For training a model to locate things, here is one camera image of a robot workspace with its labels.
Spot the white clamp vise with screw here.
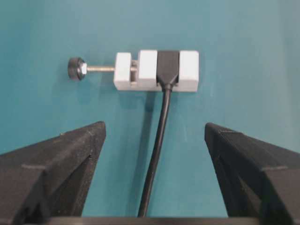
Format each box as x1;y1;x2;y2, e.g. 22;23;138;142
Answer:
67;50;200;92

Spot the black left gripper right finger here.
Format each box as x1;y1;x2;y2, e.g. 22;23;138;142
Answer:
204;123;300;225

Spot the black female USB cable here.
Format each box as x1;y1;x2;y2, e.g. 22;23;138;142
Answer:
137;50;180;218

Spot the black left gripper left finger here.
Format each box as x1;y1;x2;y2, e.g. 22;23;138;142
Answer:
0;121;106;225

